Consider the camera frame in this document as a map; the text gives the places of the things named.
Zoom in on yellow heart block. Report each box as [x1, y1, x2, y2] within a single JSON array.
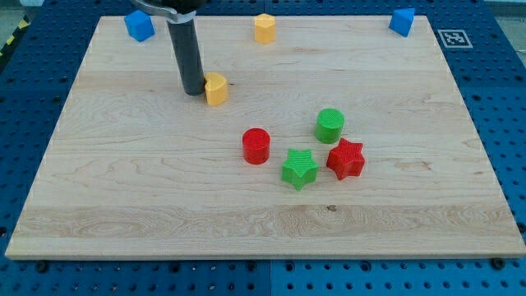
[[205, 72, 228, 106]]

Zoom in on red cylinder block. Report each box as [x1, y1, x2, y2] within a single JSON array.
[[242, 127, 270, 164]]

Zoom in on green star block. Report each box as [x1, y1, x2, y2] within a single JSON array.
[[281, 149, 319, 191]]

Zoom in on green cylinder block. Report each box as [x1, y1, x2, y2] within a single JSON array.
[[315, 109, 344, 144]]

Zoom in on wooden board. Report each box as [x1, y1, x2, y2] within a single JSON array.
[[6, 16, 525, 261]]

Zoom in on red star block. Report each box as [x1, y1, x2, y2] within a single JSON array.
[[326, 138, 366, 180]]

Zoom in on yellow hexagon block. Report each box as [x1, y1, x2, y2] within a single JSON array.
[[254, 13, 276, 44]]

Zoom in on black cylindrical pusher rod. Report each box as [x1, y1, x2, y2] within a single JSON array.
[[168, 20, 205, 96]]

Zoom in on silver clamp on rod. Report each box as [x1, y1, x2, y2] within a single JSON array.
[[131, 0, 196, 24]]

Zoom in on blue cube block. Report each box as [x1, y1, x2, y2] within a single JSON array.
[[124, 10, 155, 42]]

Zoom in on blue triangle block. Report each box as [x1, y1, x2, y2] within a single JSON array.
[[389, 8, 416, 37]]

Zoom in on white fiducial marker tag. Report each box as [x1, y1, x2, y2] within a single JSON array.
[[437, 29, 473, 49]]

